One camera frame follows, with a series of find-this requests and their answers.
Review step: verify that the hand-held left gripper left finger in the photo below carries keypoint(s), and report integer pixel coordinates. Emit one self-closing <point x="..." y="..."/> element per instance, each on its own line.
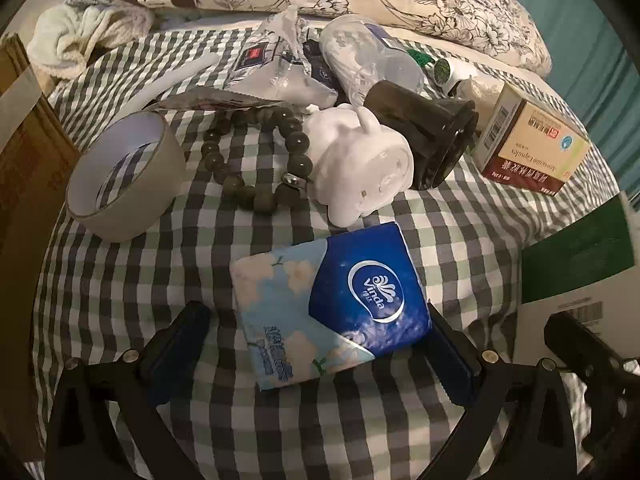
<point x="175" y="345"/>

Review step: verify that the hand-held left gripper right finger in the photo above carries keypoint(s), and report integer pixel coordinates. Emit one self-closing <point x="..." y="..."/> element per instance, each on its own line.
<point x="450" y="355"/>

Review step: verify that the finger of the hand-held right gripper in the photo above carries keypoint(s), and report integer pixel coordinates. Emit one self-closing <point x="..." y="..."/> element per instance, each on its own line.
<point x="612" y="410"/>
<point x="575" y="340"/>

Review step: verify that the green and white box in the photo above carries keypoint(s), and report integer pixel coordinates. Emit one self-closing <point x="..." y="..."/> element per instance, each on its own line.
<point x="575" y="255"/>

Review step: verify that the blue tissue pack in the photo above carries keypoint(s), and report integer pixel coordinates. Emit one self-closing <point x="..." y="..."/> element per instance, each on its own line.
<point x="325" y="300"/>

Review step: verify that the grey tape roll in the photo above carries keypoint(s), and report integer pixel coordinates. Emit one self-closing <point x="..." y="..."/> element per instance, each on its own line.
<point x="160" y="195"/>

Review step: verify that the red and white medicine box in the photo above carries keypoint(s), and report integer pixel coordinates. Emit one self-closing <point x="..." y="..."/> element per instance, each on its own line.
<point x="530" y="155"/>

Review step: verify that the white pig figurine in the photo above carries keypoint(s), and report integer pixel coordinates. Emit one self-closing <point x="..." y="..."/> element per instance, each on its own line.
<point x="360" y="160"/>

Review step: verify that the cardboard box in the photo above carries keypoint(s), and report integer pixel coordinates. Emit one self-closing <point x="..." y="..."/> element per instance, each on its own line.
<point x="25" y="185"/>

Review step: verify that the dark brown jar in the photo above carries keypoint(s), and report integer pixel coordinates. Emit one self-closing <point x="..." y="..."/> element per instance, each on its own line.
<point x="410" y="115"/>

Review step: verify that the dark foil sachet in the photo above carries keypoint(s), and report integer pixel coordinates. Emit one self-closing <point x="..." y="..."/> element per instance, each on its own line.
<point x="200" y="100"/>

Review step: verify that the white flexible tube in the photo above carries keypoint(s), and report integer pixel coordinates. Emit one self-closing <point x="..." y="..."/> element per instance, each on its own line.
<point x="170" y="82"/>

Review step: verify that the white tissue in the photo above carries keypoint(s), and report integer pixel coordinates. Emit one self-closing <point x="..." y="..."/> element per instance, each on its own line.
<point x="482" y="91"/>

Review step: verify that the white bottle with green cap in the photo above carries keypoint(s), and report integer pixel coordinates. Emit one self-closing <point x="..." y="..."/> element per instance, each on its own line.
<point x="442" y="72"/>

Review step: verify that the grey floral tissue pack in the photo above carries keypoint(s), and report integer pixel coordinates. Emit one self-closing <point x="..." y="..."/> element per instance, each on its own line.
<point x="260" y="65"/>

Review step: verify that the green plastic wrapper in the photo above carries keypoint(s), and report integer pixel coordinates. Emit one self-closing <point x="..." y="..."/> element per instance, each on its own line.
<point x="419" y="57"/>

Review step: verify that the clear plastic bottle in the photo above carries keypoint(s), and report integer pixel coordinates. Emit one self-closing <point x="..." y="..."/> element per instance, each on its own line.
<point x="350" y="60"/>

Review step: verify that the grey checkered cloth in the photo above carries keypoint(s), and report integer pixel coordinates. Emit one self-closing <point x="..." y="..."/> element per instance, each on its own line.
<point x="150" y="270"/>

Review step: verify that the teal curtain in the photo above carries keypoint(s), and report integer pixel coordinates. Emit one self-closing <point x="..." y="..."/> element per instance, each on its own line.
<point x="575" y="35"/>

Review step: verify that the light green towel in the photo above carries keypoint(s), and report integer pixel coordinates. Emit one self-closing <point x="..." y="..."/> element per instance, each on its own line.
<point x="75" y="35"/>

